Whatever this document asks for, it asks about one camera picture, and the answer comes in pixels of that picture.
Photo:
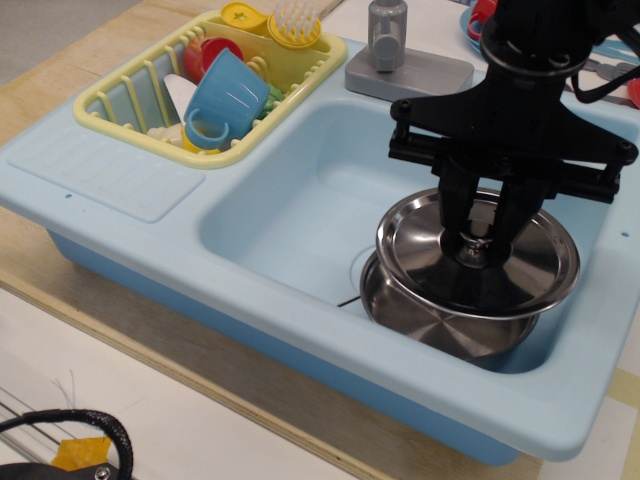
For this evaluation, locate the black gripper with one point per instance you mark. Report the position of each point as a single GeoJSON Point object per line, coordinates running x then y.
{"type": "Point", "coordinates": [511, 130]}

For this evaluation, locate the stainless steel pot lid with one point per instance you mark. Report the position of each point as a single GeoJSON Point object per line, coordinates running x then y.
{"type": "Point", "coordinates": [470, 274]}

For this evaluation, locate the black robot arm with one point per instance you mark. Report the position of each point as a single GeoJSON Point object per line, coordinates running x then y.
{"type": "Point", "coordinates": [551, 40]}

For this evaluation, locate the grey toy faucet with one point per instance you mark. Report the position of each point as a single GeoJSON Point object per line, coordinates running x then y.
{"type": "Point", "coordinates": [387, 69]}

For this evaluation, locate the teal plastic plate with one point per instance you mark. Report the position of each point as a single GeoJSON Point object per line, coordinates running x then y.
{"type": "Point", "coordinates": [471, 25]}

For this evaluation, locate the pink plastic cup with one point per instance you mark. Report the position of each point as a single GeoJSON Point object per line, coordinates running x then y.
{"type": "Point", "coordinates": [480, 12]}

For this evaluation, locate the green plastic item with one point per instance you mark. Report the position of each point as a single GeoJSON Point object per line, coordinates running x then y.
{"type": "Point", "coordinates": [274, 98]}

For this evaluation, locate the light blue toy sink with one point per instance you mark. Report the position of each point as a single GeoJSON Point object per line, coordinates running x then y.
{"type": "Point", "coordinates": [269, 251]}

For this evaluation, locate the yellow dish brush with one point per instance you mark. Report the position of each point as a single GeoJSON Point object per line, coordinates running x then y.
{"type": "Point", "coordinates": [294, 24]}

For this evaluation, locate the blue plastic cup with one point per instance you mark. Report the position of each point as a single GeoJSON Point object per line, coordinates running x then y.
{"type": "Point", "coordinates": [228, 99]}

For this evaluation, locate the yellow plastic cup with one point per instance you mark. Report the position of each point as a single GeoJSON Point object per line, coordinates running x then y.
{"type": "Point", "coordinates": [197, 140]}

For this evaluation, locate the yellow star soap bottle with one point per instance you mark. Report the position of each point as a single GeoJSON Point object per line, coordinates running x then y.
{"type": "Point", "coordinates": [242, 16]}

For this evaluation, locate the yellow dish rack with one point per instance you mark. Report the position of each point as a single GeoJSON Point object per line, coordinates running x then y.
{"type": "Point", "coordinates": [132, 99]}

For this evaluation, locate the red plastic cup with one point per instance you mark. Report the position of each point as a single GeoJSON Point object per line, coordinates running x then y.
{"type": "Point", "coordinates": [201, 52]}

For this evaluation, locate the white plastic plate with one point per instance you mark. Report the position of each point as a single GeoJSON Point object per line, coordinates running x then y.
{"type": "Point", "coordinates": [181, 91]}

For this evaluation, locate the orange tape piece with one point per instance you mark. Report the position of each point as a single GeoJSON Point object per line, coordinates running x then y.
{"type": "Point", "coordinates": [76, 454]}

